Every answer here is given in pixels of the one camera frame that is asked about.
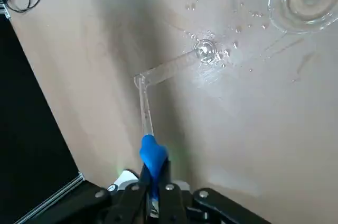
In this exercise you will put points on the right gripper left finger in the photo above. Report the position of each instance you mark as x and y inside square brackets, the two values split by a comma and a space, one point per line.
[132, 205]

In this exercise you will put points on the aluminium profile rail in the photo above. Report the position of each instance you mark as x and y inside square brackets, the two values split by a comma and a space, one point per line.
[52, 197]

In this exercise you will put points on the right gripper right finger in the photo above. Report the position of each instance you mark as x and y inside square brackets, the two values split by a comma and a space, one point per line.
[171, 205]

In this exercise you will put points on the glass pipette with blue bulb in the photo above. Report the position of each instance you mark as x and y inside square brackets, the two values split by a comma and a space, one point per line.
[153, 155]

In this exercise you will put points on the short aluminium profile end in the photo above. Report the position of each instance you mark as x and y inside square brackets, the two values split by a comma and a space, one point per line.
[4, 11]

